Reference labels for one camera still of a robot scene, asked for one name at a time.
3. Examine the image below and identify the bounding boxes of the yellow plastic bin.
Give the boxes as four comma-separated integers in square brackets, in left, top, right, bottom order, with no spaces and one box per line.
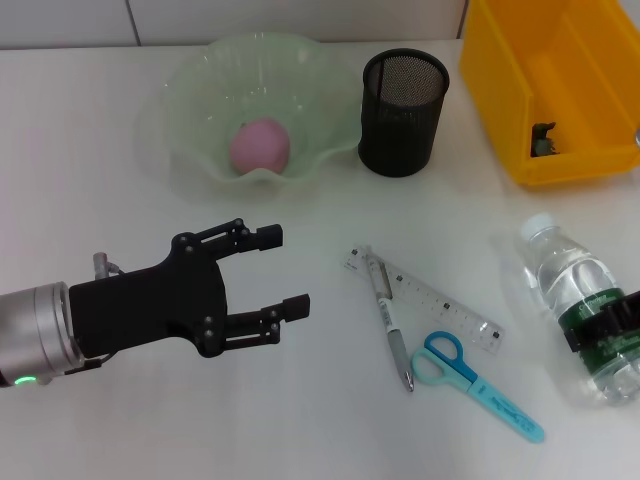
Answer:
[458,0,640,189]

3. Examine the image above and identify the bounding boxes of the thin black left wrist cable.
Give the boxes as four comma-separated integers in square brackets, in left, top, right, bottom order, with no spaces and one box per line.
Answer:
[63,352,119,377]

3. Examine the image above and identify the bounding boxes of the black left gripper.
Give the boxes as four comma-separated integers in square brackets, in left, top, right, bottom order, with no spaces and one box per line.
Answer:
[68,217,311,359]

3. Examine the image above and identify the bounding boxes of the black mesh pen holder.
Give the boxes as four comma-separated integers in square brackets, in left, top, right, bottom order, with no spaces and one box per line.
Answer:
[357,48,450,178]

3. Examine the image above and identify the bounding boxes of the green plastic wrapper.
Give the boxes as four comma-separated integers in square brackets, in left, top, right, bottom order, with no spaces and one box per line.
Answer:
[530,121,561,158]

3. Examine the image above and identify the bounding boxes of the green wavy glass fruit bowl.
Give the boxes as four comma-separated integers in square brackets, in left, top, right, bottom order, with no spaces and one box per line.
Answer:
[162,32,362,191]

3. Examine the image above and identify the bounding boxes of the silver white ballpoint pen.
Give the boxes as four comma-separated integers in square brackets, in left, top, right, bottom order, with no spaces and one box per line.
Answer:
[364,252,416,393]

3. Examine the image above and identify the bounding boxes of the blue plastic scissors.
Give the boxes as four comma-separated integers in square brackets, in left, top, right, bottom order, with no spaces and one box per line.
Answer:
[410,330,546,445]

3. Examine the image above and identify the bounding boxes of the clear plastic ruler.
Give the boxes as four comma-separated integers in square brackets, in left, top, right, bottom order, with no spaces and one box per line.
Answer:
[342,245,505,355]

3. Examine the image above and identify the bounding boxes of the clear green-label water bottle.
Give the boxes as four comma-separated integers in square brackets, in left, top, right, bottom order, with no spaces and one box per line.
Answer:
[517,213,640,407]

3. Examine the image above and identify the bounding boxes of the pink peach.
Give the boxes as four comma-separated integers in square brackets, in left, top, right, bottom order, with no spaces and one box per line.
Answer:
[229,117,292,176]

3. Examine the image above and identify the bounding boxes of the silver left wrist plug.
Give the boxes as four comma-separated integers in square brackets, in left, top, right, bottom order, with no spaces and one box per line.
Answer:
[91,252,124,279]

